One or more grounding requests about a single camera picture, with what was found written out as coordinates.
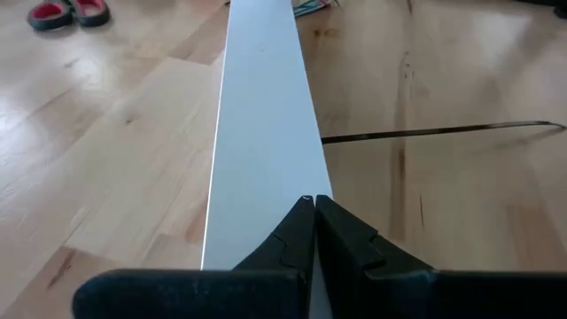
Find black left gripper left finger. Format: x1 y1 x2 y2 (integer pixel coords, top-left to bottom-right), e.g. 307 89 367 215
72 194 317 319

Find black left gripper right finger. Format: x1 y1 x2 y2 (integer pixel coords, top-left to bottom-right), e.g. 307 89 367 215
315 194 567 319

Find white duct cover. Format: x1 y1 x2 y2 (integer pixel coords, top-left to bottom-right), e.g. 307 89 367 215
200 0 334 319

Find coloured wire bundle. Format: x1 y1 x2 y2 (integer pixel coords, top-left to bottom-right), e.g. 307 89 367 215
291 0 335 19

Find red-handled scissors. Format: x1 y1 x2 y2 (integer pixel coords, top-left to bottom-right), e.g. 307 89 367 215
27 0 112 33

